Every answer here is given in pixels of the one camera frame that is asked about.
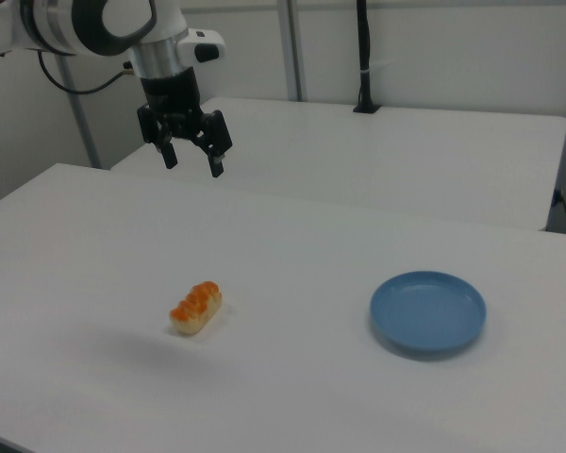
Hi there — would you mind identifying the black camera stand pole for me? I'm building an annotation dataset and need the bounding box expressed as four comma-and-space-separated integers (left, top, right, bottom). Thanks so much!
352, 0, 383, 115

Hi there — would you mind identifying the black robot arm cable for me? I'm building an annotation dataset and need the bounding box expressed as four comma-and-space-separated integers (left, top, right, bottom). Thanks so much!
37, 49, 134, 95

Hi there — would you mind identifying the blue round plate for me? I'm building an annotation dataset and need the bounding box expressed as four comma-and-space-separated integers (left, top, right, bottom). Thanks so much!
368, 269, 489, 353

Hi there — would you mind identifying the wide aluminium frame post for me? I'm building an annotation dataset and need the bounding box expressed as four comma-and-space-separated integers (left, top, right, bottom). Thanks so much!
276, 0, 308, 102

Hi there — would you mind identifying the white cable tie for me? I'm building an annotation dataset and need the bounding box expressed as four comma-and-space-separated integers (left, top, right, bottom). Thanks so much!
359, 59, 398, 76

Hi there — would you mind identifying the white rectangular table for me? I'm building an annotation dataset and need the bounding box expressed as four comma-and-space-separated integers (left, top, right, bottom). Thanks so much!
109, 96, 566, 233

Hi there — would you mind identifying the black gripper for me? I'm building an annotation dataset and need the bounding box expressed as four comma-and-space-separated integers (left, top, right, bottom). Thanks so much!
137, 67, 233, 179

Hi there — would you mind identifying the slim aluminium frame post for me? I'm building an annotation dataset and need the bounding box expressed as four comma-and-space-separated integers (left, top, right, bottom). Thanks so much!
55, 51, 101, 169

